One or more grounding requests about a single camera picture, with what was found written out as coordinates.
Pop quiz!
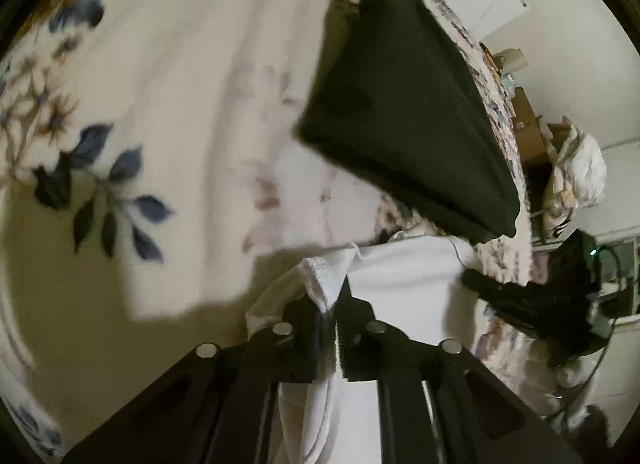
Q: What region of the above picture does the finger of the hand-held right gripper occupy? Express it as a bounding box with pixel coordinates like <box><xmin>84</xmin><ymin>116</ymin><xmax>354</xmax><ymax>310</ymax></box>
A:
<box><xmin>460</xmin><ymin>266</ymin><xmax>553</xmax><ymax>330</ymax></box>

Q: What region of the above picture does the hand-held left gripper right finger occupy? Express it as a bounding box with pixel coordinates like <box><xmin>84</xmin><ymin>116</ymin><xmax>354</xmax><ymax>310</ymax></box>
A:
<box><xmin>338</xmin><ymin>275</ymin><xmax>587</xmax><ymax>464</ymax></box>

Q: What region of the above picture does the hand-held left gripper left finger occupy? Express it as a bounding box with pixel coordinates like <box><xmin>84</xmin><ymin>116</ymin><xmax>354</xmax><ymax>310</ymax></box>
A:
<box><xmin>60</xmin><ymin>296</ymin><xmax>335</xmax><ymax>464</ymax></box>

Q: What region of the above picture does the white small garment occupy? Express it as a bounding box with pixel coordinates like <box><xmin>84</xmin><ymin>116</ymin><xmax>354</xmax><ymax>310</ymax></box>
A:
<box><xmin>244</xmin><ymin>235</ymin><xmax>483</xmax><ymax>464</ymax></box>

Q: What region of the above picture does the white plastic bag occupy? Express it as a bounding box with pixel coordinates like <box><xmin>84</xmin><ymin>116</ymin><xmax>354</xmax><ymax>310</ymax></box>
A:
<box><xmin>542</xmin><ymin>118</ymin><xmax>608</xmax><ymax>241</ymax></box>

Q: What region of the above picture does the brown cardboard box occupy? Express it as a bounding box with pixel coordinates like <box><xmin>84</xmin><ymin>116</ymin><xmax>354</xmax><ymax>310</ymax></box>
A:
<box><xmin>509</xmin><ymin>86</ymin><xmax>573</xmax><ymax>169</ymax></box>

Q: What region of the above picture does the black folded cloth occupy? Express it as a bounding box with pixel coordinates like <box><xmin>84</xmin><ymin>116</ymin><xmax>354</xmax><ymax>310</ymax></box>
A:
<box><xmin>294</xmin><ymin>0</ymin><xmax>522</xmax><ymax>246</ymax></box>

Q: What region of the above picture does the floral printed blanket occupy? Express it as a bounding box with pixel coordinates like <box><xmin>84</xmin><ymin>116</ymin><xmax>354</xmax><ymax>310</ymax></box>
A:
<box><xmin>0</xmin><ymin>0</ymin><xmax>596</xmax><ymax>462</ymax></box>

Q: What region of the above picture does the black cable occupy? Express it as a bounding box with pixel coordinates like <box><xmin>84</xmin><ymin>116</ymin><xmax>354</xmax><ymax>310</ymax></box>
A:
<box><xmin>595</xmin><ymin>244</ymin><xmax>628</xmax><ymax>320</ymax></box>

